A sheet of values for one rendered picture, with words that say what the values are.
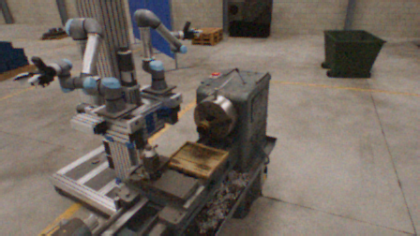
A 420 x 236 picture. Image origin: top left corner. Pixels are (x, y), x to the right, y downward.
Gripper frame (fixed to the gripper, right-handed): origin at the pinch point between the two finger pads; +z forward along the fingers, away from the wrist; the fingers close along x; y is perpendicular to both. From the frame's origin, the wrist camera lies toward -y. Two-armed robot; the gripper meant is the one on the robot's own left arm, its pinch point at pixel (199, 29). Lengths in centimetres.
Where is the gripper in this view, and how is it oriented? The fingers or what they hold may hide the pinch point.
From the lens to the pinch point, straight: 273.2
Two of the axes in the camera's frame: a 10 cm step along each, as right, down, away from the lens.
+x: 6.2, 4.5, -6.4
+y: -0.5, 8.4, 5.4
